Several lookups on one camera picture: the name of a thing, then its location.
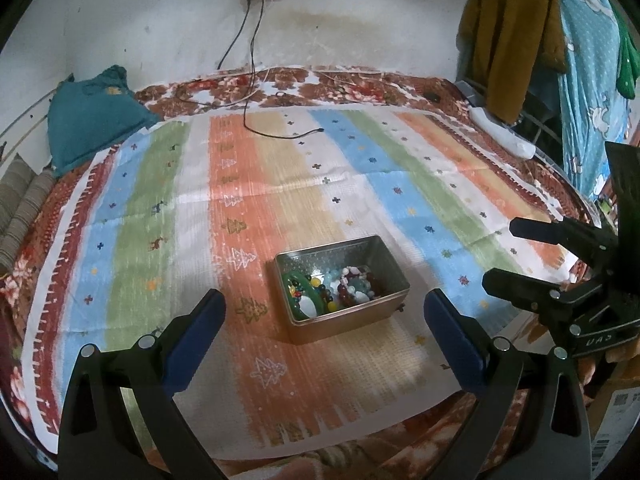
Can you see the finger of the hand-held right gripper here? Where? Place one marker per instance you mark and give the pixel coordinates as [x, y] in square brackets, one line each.
[555, 234]
[530, 292]

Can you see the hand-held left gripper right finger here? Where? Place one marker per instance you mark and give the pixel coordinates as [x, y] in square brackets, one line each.
[452, 345]

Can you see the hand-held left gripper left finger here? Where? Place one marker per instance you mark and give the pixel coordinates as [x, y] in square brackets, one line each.
[195, 345]

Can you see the metal tin box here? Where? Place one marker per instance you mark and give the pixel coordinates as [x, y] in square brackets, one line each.
[350, 321]

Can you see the green jade bangle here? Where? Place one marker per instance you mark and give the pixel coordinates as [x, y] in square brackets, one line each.
[290, 277]

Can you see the white power strip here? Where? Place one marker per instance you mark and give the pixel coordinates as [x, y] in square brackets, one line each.
[500, 132]

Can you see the cardboard box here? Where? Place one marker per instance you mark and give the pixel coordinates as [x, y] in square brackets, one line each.
[617, 430]

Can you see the blue dotted cloth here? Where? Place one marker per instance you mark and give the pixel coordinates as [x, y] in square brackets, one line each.
[585, 85]

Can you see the striped printed mat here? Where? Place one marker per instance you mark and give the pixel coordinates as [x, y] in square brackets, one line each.
[280, 185]

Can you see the green cloth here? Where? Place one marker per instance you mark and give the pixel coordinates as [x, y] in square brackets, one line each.
[627, 60]

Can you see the mustard brown garment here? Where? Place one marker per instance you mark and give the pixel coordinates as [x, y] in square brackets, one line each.
[510, 35]

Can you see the striped grey cushion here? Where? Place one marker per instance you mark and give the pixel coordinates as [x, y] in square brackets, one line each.
[22, 210]

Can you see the teal cloth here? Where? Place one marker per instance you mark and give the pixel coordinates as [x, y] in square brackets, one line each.
[95, 120]

